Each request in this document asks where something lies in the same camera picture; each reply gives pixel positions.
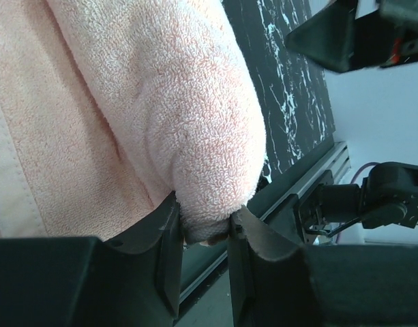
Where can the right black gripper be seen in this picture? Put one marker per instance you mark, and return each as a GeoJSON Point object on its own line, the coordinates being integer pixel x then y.
{"type": "Point", "coordinates": [387, 37]}

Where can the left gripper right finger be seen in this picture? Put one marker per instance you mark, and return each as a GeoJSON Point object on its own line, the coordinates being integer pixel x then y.
{"type": "Point", "coordinates": [276, 282]}

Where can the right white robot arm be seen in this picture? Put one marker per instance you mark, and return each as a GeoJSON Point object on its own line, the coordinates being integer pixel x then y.
{"type": "Point", "coordinates": [388, 195]}

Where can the pink towel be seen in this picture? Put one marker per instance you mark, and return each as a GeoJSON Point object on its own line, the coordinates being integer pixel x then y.
{"type": "Point", "coordinates": [106, 107]}

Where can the front aluminium rail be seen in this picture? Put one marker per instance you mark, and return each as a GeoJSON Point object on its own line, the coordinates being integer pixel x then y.
{"type": "Point", "coordinates": [328, 160]}

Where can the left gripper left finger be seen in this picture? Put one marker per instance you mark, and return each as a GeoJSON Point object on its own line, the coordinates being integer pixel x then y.
{"type": "Point", "coordinates": [132, 279]}

